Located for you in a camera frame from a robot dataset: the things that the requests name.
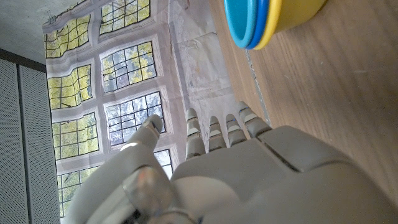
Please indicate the yellow plastic cup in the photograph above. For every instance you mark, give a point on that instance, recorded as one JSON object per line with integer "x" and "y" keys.
{"x": 295, "y": 14}

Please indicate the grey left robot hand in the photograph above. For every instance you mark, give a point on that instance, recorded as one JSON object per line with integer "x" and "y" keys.
{"x": 264, "y": 186}

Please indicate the light blue plastic cup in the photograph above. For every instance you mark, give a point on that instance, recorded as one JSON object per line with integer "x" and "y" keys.
{"x": 241, "y": 20}

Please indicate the metal binder clip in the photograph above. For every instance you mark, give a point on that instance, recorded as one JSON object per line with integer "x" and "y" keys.
{"x": 51, "y": 18}

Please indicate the printed window backdrop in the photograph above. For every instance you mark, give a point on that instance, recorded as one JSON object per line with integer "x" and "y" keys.
{"x": 127, "y": 68}

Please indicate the dark blue plastic cup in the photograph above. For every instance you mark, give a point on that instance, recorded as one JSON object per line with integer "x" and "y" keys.
{"x": 260, "y": 21}

